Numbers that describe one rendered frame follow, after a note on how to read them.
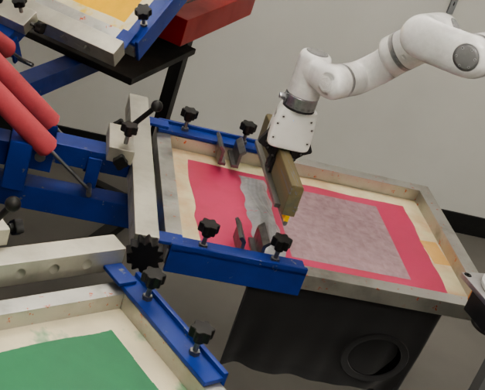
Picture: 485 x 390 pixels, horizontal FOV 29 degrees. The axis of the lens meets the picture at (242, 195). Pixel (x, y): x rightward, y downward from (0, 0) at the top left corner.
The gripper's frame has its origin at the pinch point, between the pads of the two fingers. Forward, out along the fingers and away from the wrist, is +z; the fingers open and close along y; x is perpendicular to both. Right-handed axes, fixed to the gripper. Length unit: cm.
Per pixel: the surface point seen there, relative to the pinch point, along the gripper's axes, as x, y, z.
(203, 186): 7.8, -13.9, 13.8
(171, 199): -8.0, -23.7, 10.4
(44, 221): 134, -42, 108
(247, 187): 11.2, -2.0, 13.2
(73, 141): -0.1, -47.2, 5.1
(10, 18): 39, -67, -6
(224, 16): 114, 0, 3
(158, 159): 10.3, -25.8, 10.3
